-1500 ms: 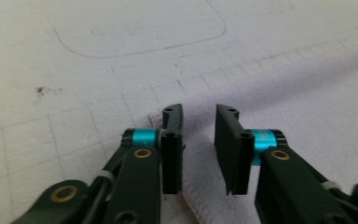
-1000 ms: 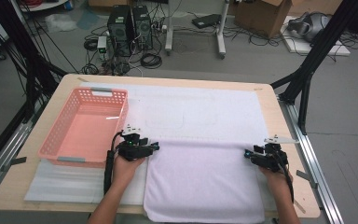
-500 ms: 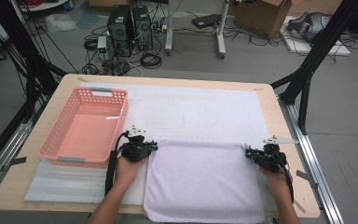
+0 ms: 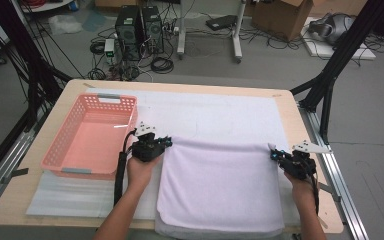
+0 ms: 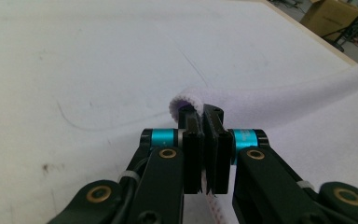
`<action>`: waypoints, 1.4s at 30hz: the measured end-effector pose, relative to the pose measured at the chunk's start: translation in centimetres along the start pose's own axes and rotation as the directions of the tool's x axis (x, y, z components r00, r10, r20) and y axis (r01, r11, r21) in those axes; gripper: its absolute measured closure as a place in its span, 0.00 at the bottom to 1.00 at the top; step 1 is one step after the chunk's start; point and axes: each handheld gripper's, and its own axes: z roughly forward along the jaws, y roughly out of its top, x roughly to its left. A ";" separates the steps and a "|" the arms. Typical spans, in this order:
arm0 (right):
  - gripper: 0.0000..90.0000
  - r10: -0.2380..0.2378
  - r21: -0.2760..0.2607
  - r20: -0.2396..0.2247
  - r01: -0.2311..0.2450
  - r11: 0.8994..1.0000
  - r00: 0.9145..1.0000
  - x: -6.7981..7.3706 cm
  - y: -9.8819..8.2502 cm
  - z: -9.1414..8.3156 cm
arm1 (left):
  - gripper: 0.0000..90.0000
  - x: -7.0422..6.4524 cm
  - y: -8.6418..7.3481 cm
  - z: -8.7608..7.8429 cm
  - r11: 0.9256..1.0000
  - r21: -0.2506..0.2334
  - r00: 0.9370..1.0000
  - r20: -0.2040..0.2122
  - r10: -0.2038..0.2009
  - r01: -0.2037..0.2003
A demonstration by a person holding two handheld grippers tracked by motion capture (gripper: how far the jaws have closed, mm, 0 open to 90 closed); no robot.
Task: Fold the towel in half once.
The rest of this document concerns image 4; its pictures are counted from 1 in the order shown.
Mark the white floor board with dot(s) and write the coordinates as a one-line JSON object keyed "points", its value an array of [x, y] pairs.
{"points": [[320, 50]]}

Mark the black computer tower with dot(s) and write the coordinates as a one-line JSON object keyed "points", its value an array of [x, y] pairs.
{"points": [[153, 30], [128, 33]]}

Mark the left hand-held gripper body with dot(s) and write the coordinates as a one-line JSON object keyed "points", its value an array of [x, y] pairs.
{"points": [[146, 151]]}

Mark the lilac printed towel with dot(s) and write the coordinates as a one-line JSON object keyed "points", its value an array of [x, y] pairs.
{"points": [[220, 186]]}

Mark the person's right hand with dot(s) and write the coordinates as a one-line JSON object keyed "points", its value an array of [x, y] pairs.
{"points": [[300, 191]]}

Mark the white metal stand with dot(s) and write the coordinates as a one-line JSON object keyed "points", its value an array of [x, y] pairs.
{"points": [[181, 33]]}

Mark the aluminium rail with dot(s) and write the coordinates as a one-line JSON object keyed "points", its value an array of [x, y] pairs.
{"points": [[336, 173], [0, 180]]}

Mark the black frame stand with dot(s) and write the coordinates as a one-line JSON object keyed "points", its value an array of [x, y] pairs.
{"points": [[346, 43], [23, 43]]}

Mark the teal floor sheet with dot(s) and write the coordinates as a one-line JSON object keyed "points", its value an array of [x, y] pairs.
{"points": [[95, 20]]}

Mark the white round table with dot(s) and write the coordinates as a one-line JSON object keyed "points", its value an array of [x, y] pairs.
{"points": [[46, 6]]}

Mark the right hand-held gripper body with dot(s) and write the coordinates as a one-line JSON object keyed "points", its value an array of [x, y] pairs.
{"points": [[298, 165]]}

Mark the pink plastic basket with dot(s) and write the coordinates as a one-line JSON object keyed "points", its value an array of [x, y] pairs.
{"points": [[93, 140]]}

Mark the small white power box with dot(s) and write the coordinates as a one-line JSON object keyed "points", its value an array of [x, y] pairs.
{"points": [[109, 45]]}

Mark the white foam mat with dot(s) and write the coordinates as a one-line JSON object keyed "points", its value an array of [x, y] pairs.
{"points": [[213, 113]]}

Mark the open cardboard box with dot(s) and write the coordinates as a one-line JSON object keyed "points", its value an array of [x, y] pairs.
{"points": [[276, 20]]}

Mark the black flat device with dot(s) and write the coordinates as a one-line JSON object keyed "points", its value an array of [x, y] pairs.
{"points": [[221, 22]]}

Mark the brown cardboard box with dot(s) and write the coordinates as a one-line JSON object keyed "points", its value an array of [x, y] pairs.
{"points": [[340, 6], [113, 2]]}

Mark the person's left hand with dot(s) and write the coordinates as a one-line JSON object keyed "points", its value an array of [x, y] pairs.
{"points": [[143, 175]]}

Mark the grey headset device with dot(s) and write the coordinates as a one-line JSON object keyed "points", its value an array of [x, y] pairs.
{"points": [[333, 26]]}

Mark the clear plastic bag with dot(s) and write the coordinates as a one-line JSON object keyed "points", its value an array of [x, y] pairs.
{"points": [[63, 23]]}

